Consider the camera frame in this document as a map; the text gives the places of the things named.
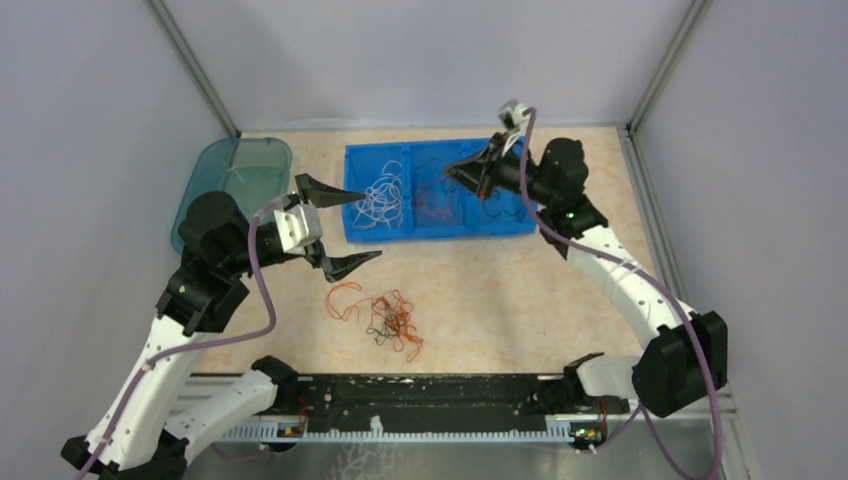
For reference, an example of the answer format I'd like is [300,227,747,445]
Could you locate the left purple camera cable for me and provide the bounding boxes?
[76,198,293,480]

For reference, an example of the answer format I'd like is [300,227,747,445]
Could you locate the white slotted cable duct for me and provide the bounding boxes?
[218,420,575,444]

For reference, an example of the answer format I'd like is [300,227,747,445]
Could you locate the blue three-compartment plastic bin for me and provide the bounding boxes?
[342,138,536,244]

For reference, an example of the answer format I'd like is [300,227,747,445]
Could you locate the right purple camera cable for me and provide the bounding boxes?
[517,107,727,480]

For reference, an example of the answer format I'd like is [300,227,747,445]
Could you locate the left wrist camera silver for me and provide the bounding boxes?
[273,202,323,254]

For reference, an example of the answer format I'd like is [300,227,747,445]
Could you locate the aluminium frame rail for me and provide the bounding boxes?
[617,124,758,479]

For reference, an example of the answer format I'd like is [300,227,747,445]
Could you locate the purple camera cable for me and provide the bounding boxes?
[76,198,293,480]
[517,107,727,480]

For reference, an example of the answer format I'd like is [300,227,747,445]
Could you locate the teal translucent plastic tray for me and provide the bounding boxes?
[171,137,293,253]

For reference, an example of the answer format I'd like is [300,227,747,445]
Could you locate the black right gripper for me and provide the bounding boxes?
[442,132,555,208]

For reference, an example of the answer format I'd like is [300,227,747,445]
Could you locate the orange cable in bin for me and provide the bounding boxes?
[410,175,458,227]

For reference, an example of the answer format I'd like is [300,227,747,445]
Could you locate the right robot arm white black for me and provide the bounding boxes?
[443,134,728,418]

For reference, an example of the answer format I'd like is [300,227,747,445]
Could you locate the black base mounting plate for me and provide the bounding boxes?
[282,374,579,433]

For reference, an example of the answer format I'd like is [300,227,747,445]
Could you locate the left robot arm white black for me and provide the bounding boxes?
[61,174,374,479]

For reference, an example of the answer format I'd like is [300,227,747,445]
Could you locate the white cables in bin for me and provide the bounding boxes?
[352,158,407,232]

